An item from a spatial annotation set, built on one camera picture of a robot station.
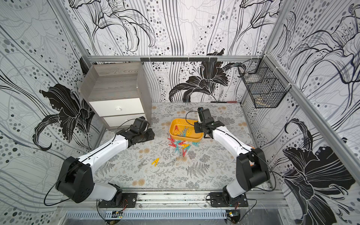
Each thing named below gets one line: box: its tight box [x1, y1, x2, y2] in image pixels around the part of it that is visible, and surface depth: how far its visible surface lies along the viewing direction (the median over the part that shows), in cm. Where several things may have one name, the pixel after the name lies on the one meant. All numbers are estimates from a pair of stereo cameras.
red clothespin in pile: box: [167, 136, 177, 148], surface depth 97 cm
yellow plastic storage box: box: [168, 118, 204, 143], surface depth 101 cm
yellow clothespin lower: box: [150, 157, 160, 167], surface depth 88 cm
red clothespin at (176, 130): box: [173, 125, 180, 136], surface depth 103 cm
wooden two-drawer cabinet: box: [79, 61, 153, 131], surface depth 89 cm
